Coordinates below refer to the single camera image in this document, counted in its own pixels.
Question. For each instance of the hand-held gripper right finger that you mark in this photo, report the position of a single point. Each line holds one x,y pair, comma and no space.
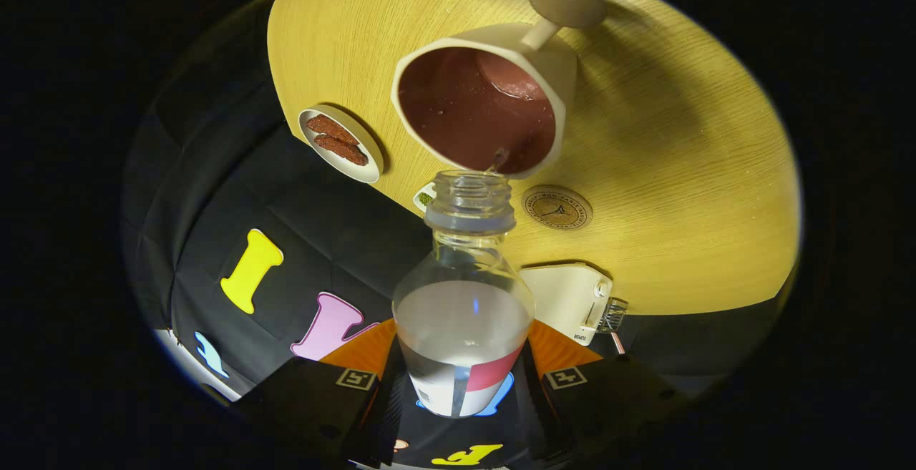
533,413

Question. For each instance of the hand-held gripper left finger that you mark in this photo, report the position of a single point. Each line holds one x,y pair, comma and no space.
386,420

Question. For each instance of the clear juice bottle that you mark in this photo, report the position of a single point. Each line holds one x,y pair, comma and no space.
461,327

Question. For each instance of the round cork coaster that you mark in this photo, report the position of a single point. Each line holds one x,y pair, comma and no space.
557,207

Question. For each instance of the striped paper straw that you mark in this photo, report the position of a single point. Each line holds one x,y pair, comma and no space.
617,343

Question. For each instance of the white toaster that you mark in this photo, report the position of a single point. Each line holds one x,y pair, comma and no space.
558,298

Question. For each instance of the metal mesh holder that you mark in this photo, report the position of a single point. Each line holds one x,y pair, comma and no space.
614,315

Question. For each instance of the white divided dish with beans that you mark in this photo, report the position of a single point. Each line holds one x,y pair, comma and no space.
424,198

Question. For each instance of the round white plate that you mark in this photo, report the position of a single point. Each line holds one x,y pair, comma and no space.
361,173

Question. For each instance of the reddish brown meat piece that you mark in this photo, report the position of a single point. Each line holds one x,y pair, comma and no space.
342,150
330,129

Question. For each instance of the wooden table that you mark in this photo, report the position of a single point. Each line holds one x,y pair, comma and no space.
680,169

